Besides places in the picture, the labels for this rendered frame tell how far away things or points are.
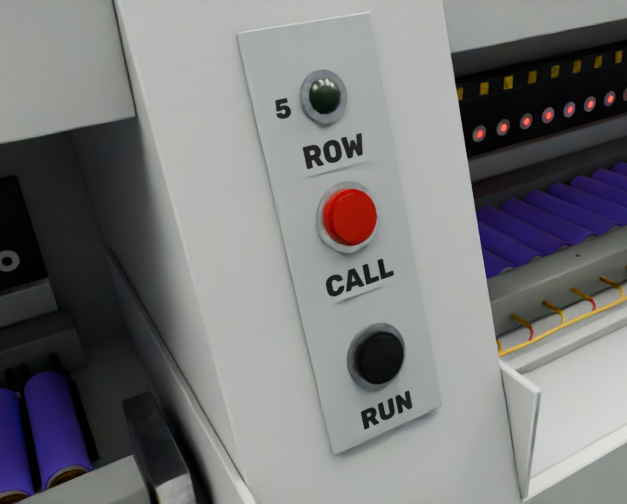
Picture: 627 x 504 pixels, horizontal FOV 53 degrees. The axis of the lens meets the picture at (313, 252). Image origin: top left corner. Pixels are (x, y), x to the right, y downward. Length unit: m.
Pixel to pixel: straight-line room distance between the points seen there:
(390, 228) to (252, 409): 0.07
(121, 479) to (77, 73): 0.14
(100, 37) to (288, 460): 0.12
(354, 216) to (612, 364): 0.18
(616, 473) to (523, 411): 0.08
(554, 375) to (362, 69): 0.18
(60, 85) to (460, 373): 0.15
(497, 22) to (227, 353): 0.14
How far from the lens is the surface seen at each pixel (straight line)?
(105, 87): 0.17
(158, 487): 0.23
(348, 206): 0.17
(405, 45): 0.19
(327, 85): 0.17
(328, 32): 0.18
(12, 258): 0.33
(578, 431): 0.28
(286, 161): 0.17
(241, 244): 0.17
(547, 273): 0.33
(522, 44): 0.50
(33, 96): 0.17
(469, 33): 0.22
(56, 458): 0.26
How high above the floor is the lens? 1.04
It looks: 13 degrees down
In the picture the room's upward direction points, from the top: 12 degrees counter-clockwise
